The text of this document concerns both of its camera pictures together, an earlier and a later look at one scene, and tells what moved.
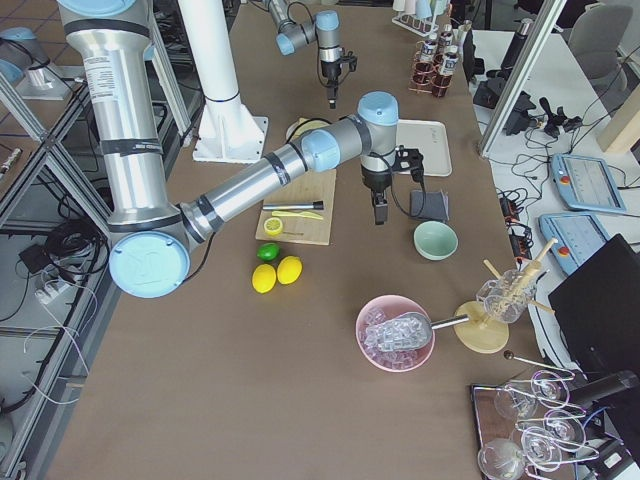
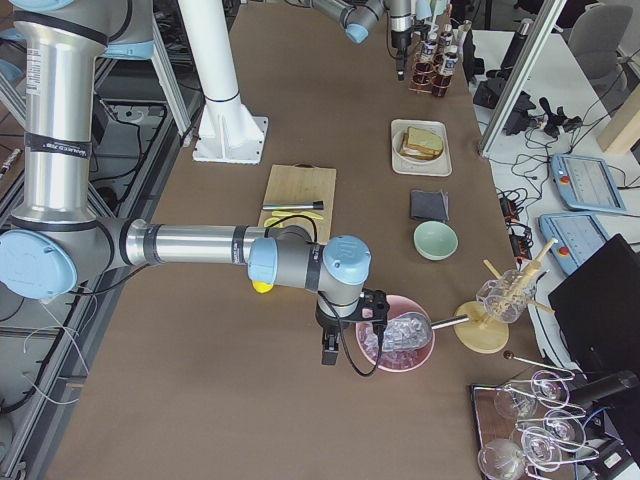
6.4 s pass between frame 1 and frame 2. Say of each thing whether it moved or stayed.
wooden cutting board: stayed
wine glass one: stayed
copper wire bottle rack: stayed
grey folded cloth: stayed
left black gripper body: moved
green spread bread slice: moved
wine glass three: stayed
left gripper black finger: moved
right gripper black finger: moved
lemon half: stayed
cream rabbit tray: stayed
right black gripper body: moved
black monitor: stayed
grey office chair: stayed
